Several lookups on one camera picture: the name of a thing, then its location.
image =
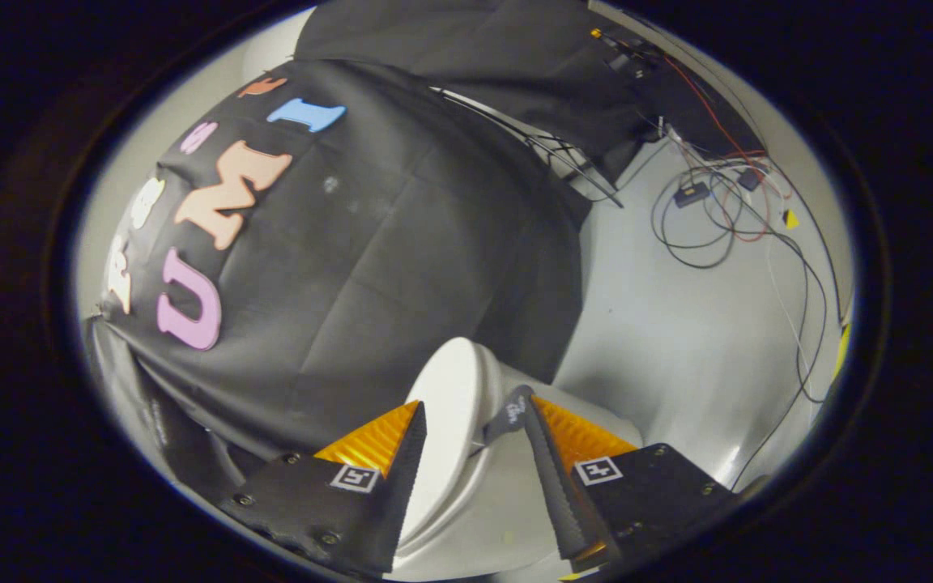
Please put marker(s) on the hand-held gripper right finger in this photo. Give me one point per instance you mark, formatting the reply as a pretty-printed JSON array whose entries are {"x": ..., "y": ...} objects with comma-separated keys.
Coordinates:
[{"x": 560, "y": 494}]

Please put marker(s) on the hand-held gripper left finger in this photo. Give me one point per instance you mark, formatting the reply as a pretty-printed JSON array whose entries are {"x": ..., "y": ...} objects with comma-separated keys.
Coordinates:
[{"x": 402, "y": 502}]

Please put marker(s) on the white toilet body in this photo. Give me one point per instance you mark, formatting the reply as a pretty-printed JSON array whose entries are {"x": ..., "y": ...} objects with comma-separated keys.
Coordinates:
[{"x": 507, "y": 502}]

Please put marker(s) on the black backdrop cloth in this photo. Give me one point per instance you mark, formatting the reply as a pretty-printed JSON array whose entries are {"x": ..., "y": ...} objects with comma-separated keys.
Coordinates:
[{"x": 394, "y": 267}]

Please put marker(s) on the plain black cloth panel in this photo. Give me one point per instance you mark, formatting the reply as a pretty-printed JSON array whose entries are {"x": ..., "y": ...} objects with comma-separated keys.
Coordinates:
[
  {"x": 475, "y": 40},
  {"x": 175, "y": 421}
]

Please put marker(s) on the small black adapter box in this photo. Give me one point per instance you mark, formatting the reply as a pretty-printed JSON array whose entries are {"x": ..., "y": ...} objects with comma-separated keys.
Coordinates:
[
  {"x": 692, "y": 194},
  {"x": 750, "y": 180}
]

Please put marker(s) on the small yellow tag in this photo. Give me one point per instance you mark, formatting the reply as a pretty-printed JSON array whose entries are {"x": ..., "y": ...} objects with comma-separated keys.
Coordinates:
[{"x": 791, "y": 219}]

